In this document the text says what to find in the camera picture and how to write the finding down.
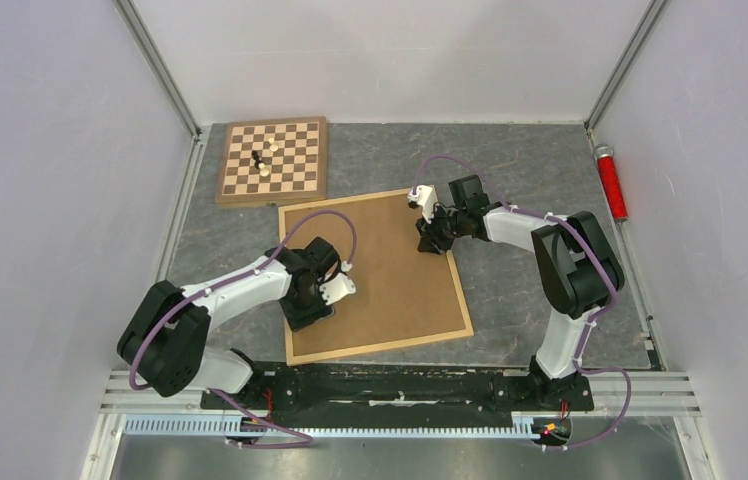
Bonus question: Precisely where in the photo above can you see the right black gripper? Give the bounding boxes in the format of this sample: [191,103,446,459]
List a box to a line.
[417,205,467,257]

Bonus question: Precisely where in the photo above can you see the wooden picture frame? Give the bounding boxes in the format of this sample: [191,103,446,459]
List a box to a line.
[277,187,476,368]

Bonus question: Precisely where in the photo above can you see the red glitter microphone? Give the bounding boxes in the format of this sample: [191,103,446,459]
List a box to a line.
[593,144,628,222]

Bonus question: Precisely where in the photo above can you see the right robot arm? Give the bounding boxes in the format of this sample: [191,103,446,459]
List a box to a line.
[407,175,625,408]

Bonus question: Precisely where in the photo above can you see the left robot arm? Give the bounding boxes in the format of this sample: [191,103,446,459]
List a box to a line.
[116,237,356,408]

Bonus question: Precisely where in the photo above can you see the wooden chessboard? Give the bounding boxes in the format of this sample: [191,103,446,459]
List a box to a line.
[215,116,328,207]

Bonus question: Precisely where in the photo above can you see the black chess piece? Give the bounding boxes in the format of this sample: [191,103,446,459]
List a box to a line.
[251,150,264,169]

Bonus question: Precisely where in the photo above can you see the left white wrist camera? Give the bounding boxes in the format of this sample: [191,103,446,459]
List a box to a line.
[319,261,356,306]

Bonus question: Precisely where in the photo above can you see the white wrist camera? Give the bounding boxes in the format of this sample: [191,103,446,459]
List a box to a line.
[407,185,438,224]
[319,261,356,306]

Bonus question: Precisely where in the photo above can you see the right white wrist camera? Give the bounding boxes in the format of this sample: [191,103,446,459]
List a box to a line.
[407,185,438,224]

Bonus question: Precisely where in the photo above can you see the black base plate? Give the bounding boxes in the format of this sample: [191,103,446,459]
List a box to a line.
[231,362,595,429]

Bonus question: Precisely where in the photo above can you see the white slotted cable duct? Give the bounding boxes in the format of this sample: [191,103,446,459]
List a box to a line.
[123,413,562,441]

